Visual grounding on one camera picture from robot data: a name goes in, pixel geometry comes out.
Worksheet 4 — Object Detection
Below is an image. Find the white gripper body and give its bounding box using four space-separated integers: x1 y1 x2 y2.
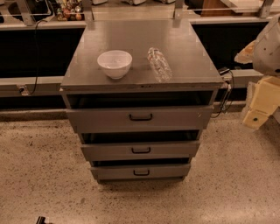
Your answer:
250 76 280 116

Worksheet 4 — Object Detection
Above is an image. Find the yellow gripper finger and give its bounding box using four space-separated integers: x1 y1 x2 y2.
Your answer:
234 41 256 64
242 110 269 130

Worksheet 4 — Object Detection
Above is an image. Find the grey drawer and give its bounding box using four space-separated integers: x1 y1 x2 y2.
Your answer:
81 141 200 161
66 106 213 133
91 164 191 180

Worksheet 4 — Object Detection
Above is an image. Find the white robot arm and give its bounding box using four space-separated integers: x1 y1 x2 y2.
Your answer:
234 14 280 130

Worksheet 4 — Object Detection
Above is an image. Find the grey top drawer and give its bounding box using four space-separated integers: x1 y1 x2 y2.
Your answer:
66 106 213 133

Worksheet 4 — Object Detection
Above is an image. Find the grey drawer cabinet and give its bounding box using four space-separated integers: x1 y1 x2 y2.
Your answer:
59 18 225 184

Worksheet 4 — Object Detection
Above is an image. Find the grey bottom drawer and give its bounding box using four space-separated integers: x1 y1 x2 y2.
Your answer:
91 164 191 180

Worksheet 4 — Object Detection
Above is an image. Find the clear plastic water bottle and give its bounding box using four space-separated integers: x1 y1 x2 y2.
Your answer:
147 47 172 82

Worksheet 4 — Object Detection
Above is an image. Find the white ceramic bowl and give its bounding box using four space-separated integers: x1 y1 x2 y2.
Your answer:
97 50 132 79

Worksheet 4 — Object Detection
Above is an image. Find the black object on floor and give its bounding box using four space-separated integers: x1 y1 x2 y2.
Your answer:
36 216 47 224

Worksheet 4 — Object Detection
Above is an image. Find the black cables right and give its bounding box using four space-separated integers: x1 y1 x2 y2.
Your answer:
211 66 235 119

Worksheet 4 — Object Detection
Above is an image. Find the black cable left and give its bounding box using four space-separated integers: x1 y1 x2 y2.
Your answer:
29 18 48 96

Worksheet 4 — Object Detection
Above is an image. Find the wall power socket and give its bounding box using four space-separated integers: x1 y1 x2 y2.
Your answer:
17 85 30 96

